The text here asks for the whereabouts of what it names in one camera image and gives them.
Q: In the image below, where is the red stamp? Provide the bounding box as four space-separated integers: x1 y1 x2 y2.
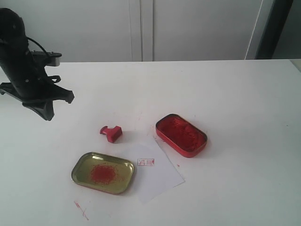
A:
100 126 122 143

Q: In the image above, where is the red ink paste tin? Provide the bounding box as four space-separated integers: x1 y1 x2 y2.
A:
155 113 208 158

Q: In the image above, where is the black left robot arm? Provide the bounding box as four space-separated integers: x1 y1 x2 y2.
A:
0 8 74 121

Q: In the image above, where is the gold tin lid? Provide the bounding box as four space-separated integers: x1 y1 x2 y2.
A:
71 152 135 194

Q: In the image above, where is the dark vertical post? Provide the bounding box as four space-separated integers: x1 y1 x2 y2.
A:
255 0 293 60

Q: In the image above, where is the white paper sheet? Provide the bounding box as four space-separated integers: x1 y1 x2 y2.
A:
118 137 185 204

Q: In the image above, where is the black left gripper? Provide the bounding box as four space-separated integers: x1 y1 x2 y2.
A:
0 49 74 121

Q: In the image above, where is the grey cabinet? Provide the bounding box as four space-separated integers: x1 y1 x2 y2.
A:
0 0 273 62

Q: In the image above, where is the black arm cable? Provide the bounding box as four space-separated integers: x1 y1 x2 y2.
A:
27 37 51 56

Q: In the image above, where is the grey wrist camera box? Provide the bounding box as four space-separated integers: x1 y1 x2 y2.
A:
31 50 62 67

